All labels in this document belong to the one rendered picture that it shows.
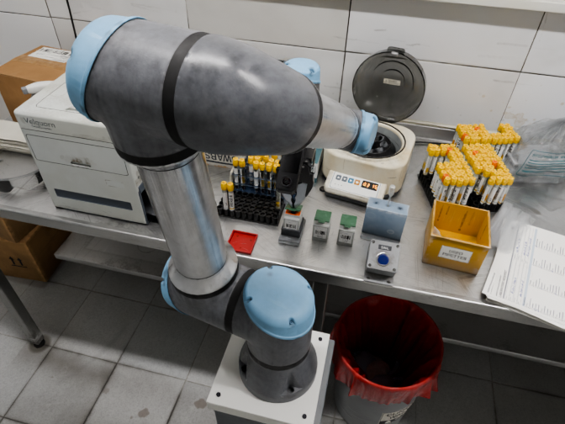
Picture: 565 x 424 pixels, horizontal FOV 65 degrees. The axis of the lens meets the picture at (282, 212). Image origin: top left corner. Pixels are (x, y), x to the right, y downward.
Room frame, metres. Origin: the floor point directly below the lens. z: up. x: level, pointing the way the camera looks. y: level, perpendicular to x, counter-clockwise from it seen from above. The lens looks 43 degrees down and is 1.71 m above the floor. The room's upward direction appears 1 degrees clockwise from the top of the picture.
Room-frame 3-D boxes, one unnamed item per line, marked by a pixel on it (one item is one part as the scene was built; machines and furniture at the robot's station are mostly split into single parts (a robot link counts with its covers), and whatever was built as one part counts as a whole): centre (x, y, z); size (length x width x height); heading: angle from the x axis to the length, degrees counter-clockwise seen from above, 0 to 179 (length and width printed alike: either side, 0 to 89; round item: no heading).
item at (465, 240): (0.77, -0.43, 0.93); 0.13 x 0.13 x 0.10; 73
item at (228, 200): (0.90, 0.09, 0.93); 0.17 x 0.09 x 0.11; 78
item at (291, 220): (0.82, -0.03, 0.92); 0.05 x 0.04 x 0.06; 167
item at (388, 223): (0.82, -0.26, 0.92); 0.10 x 0.07 x 0.10; 72
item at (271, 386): (0.43, 0.00, 0.95); 0.15 x 0.15 x 0.10
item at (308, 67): (0.83, -0.03, 1.28); 0.09 x 0.08 x 0.11; 156
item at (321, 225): (0.81, -0.10, 0.91); 0.05 x 0.04 x 0.07; 167
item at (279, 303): (0.44, 0.01, 1.07); 0.13 x 0.12 x 0.14; 66
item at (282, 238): (0.82, -0.03, 0.89); 0.09 x 0.05 x 0.04; 167
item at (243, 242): (0.78, 0.10, 0.88); 0.07 x 0.07 x 0.01; 77
